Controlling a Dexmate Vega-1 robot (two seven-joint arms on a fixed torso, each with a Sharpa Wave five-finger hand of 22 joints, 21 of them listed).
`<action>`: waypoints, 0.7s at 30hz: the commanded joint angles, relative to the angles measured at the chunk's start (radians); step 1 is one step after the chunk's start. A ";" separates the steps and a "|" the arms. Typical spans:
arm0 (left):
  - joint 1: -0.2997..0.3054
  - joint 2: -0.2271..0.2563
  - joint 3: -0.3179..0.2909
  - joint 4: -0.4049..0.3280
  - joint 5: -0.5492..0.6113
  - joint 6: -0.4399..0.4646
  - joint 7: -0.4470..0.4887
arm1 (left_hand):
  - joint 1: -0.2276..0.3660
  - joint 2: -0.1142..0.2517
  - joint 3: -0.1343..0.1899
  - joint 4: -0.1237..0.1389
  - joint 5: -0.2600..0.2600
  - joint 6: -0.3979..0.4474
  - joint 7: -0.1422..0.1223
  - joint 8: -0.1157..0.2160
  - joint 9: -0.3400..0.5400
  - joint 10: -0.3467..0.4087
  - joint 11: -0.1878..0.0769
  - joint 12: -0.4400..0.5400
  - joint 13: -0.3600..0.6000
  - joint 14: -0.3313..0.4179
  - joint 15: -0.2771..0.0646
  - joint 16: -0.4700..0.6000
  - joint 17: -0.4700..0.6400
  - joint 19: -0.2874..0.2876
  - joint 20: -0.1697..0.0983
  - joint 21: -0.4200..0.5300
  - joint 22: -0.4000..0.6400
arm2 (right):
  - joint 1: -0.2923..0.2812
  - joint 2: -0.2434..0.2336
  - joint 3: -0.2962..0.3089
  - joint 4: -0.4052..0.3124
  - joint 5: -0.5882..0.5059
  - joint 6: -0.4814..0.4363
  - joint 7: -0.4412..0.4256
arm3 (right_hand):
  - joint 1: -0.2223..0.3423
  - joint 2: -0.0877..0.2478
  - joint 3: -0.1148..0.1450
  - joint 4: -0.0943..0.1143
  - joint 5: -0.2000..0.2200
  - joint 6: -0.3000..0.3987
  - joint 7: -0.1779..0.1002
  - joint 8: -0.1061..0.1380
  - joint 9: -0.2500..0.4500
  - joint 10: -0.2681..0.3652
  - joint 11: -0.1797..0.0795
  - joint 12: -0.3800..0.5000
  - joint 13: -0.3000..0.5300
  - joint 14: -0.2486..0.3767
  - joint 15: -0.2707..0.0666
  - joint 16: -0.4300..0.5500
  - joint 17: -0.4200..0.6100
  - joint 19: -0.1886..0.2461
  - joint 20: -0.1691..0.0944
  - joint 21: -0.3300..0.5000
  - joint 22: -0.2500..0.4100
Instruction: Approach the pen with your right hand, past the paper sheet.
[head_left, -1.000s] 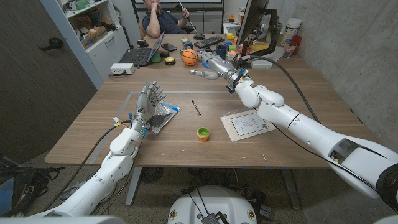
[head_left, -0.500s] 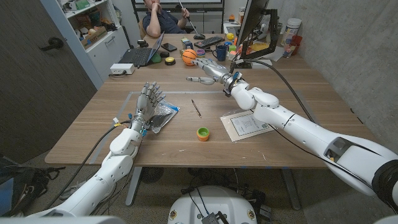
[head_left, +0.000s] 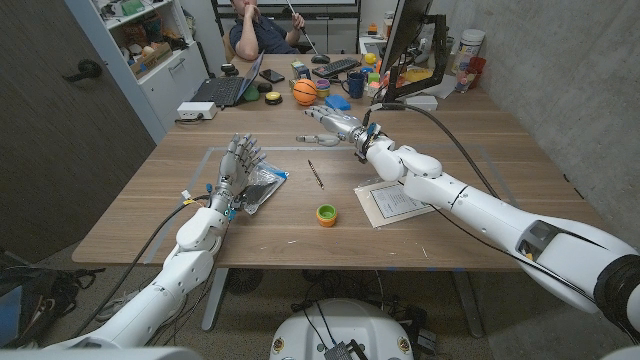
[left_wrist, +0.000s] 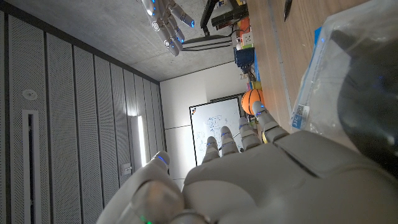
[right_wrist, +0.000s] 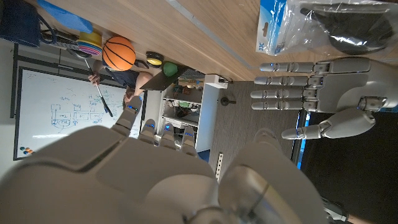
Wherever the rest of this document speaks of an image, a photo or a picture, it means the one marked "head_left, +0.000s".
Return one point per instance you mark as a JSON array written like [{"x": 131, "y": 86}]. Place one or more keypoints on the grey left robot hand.
[{"x": 234, "y": 167}]

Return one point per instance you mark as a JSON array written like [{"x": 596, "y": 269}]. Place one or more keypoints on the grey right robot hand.
[{"x": 337, "y": 122}]

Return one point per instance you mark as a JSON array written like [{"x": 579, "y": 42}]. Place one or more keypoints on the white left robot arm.
[{"x": 185, "y": 270}]

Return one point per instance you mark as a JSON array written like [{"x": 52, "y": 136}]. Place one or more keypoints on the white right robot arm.
[{"x": 490, "y": 220}]

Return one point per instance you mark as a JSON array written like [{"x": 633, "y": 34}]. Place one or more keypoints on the dark thin pen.
[{"x": 315, "y": 174}]

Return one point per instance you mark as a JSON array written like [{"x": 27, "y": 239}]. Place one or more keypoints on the paper sheet in plastic sleeve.
[{"x": 387, "y": 205}]

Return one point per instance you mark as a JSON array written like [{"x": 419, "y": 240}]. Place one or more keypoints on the blue rectangular box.
[{"x": 338, "y": 102}]

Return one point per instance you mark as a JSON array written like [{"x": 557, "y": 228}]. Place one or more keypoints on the silver plastic bag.
[{"x": 267, "y": 182}]

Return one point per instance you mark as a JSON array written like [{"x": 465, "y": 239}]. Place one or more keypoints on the stacked coloured cups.
[{"x": 323, "y": 88}]

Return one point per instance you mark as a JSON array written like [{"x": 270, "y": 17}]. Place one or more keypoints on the dark blue mug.
[{"x": 356, "y": 86}]

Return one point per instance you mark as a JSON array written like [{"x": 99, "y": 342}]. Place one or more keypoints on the small orange basketball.
[{"x": 305, "y": 92}]

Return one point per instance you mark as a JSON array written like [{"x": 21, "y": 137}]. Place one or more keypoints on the black keyboard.
[{"x": 336, "y": 67}]

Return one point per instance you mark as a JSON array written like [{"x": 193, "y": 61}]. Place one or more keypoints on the small colourful box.
[{"x": 300, "y": 70}]

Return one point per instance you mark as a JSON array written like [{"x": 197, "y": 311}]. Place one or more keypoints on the black computer mouse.
[{"x": 320, "y": 59}]

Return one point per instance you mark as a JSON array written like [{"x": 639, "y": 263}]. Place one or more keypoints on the white power box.
[{"x": 196, "y": 110}]

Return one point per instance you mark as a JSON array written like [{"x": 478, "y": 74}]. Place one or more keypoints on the yellow and black round button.
[{"x": 273, "y": 98}]

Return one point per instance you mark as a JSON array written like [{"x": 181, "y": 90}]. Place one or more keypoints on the small yellow ball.
[{"x": 370, "y": 58}]

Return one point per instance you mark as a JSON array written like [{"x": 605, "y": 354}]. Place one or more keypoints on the green rounded object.
[{"x": 251, "y": 94}]

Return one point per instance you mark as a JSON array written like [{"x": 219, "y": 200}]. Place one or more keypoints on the open black laptop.
[{"x": 225, "y": 90}]

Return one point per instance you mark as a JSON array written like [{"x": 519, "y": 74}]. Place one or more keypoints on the black round object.
[{"x": 264, "y": 87}]

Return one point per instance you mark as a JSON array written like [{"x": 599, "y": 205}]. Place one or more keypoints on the black smartphone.
[{"x": 271, "y": 75}]

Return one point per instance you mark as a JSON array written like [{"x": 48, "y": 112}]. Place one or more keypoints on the white flat box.
[{"x": 422, "y": 101}]

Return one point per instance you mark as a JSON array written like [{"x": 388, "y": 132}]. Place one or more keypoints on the thin white stick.
[{"x": 305, "y": 35}]

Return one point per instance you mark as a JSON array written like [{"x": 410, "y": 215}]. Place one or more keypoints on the green and orange cup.
[{"x": 326, "y": 215}]

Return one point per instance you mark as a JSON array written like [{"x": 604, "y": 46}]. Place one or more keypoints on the white shelf cabinet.
[{"x": 170, "y": 80}]

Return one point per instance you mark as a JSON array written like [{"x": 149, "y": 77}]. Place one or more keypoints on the seated person in dark shirt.
[{"x": 265, "y": 37}]

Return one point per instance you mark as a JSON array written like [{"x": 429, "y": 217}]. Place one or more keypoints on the black computer monitor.
[{"x": 407, "y": 30}]

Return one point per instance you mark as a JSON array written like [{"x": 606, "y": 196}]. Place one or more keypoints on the grey table leg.
[
  {"x": 215, "y": 300},
  {"x": 469, "y": 305}
]

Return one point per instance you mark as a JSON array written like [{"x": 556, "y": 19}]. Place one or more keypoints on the cardboard box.
[{"x": 150, "y": 60}]

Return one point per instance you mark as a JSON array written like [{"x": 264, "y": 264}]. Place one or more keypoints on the red plastic cup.
[{"x": 476, "y": 67}]

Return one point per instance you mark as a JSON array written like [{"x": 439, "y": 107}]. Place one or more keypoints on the white cylindrical canister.
[{"x": 470, "y": 47}]

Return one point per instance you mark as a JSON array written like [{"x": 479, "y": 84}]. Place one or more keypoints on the white robot torso base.
[{"x": 341, "y": 332}]

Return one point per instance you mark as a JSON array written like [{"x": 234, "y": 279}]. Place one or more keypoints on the black bag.
[{"x": 45, "y": 295}]

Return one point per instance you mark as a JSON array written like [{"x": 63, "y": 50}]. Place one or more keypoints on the small black camera device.
[{"x": 229, "y": 69}]

